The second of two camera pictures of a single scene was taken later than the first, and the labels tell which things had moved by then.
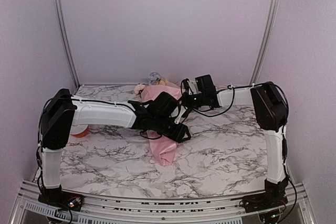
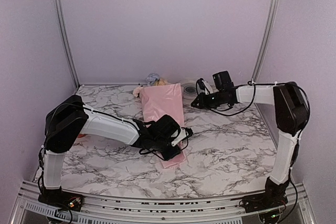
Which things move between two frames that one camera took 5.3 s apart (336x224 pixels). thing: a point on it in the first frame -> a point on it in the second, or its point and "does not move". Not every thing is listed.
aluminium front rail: [296, 209] does not move
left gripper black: [178, 135] -> [168, 156]
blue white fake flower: [153, 77] does not move
